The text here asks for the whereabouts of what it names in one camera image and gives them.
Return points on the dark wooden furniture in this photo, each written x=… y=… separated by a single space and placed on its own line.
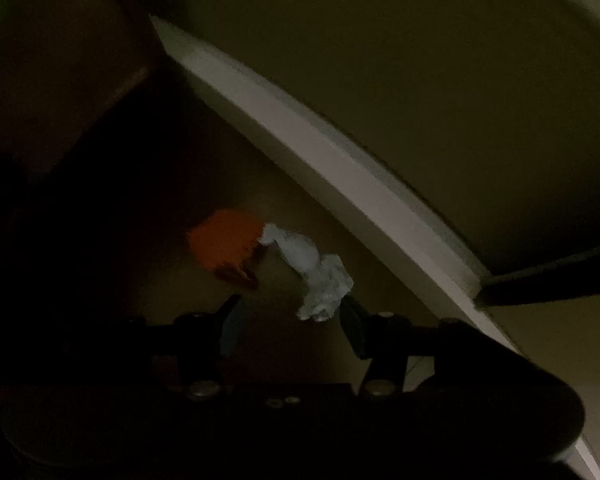
x=60 y=70

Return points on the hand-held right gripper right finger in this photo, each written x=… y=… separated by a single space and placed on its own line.
x=352 y=327

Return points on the orange wrapper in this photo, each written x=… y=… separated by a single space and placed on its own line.
x=225 y=245

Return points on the dark door frame bar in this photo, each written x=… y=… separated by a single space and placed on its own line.
x=555 y=275

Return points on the white paper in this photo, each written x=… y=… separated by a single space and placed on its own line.
x=320 y=275

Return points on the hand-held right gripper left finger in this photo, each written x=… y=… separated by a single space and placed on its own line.
x=231 y=327

